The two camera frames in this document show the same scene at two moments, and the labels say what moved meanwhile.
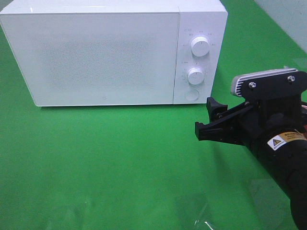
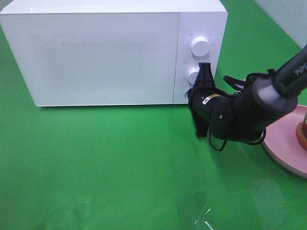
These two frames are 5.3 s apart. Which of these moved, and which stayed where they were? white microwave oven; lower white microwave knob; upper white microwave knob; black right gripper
Moved: black right gripper
Stayed: white microwave oven; lower white microwave knob; upper white microwave knob
